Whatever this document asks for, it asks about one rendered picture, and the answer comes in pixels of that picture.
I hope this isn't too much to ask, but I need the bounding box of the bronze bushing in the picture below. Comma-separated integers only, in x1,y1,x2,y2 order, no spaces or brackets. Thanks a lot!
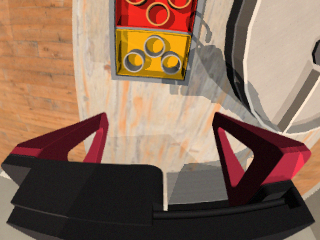
146,2,170,26
167,0,191,10
126,0,148,6

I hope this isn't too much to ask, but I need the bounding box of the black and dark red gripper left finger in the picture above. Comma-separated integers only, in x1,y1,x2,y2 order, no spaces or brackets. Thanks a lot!
10,112,109,163

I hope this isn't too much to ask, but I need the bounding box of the yellow bin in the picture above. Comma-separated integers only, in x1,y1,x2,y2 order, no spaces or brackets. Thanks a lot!
116,29,191,80

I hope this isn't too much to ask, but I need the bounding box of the grey metal bushing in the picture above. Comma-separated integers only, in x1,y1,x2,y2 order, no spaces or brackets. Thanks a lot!
143,34,165,58
161,51,181,75
123,49,146,72

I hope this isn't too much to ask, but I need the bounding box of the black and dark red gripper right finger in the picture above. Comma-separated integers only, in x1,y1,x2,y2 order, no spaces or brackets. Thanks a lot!
212,112,311,206

